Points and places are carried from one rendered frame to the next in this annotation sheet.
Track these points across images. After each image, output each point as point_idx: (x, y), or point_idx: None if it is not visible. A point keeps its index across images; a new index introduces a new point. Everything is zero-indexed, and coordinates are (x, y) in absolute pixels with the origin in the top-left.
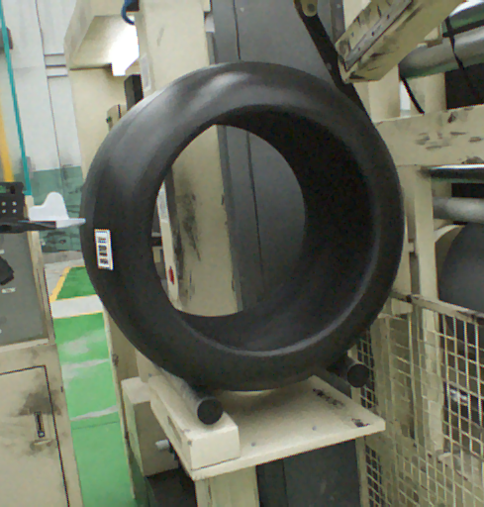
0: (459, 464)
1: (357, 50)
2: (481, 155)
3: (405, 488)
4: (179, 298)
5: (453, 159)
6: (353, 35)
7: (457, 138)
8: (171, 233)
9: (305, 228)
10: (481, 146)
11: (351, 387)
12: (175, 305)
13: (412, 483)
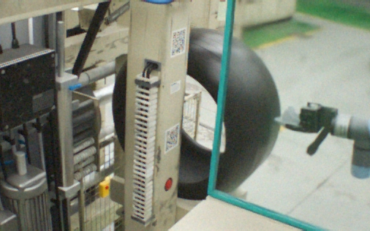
0: (75, 223)
1: (118, 13)
2: (102, 58)
3: (114, 230)
4: (176, 189)
5: (88, 64)
6: (115, 4)
7: (91, 52)
8: (179, 149)
9: (123, 123)
10: (102, 53)
11: (82, 220)
12: (167, 203)
13: (118, 223)
